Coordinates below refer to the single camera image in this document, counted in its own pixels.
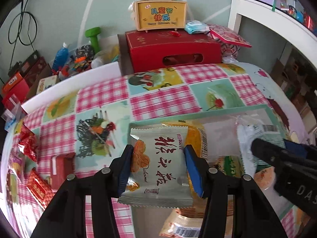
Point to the pink checkered tablecloth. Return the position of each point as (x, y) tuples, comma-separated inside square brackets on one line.
[(161, 99)]

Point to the black and orange toy bundle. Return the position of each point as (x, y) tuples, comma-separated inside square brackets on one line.
[(81, 57)]

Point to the red rectangular cake packet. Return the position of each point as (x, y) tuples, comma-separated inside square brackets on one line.
[(38, 188)]

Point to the green and white biscuit packet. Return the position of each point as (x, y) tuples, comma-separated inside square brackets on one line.
[(246, 138)]

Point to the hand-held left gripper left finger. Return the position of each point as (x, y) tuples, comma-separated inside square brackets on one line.
[(125, 178)]

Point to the blue bottle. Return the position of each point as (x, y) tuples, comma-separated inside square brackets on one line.
[(60, 57)]

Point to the white shelf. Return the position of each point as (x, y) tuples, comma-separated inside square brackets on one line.
[(272, 27)]

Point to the orange jelly cup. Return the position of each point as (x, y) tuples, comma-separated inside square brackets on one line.
[(265, 178)]

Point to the white tray with teal rim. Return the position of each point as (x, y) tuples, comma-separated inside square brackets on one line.
[(218, 133)]

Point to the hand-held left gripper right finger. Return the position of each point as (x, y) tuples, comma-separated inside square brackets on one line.
[(195, 173)]

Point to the pink snack packet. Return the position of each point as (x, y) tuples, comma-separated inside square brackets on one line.
[(14, 166)]

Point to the green dumbbell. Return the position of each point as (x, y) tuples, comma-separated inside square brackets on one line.
[(93, 36)]

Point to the dark patterned box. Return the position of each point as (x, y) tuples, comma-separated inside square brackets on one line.
[(32, 62)]

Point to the large red foil packet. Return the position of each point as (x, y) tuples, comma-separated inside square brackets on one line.
[(27, 141)]

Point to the small dark red box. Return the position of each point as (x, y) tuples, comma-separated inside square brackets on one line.
[(63, 164)]

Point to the small white yellow box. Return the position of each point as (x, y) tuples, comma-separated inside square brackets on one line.
[(45, 84)]

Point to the red gift box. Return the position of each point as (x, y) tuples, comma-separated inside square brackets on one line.
[(171, 49)]

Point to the clear plastic box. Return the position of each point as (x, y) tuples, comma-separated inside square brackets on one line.
[(10, 109)]

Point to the blue tissue pack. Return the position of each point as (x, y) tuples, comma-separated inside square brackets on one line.
[(10, 124)]

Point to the open cardboard box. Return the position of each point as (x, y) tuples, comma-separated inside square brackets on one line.
[(121, 54)]

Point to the orange biscuit packet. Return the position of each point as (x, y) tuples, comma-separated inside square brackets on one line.
[(180, 225)]

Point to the yellow transparent snack packet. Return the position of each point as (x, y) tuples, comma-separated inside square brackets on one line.
[(195, 133)]

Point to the light blue wipes pack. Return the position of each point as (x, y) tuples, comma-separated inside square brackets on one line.
[(195, 27)]

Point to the white snack packet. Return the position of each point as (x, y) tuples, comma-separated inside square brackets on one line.
[(158, 173)]

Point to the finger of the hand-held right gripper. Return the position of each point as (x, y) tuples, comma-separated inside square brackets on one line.
[(294, 147), (267, 151)]

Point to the red patterned box lid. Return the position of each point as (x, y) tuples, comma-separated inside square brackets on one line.
[(230, 38)]

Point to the orange carton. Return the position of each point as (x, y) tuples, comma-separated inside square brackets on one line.
[(13, 81)]

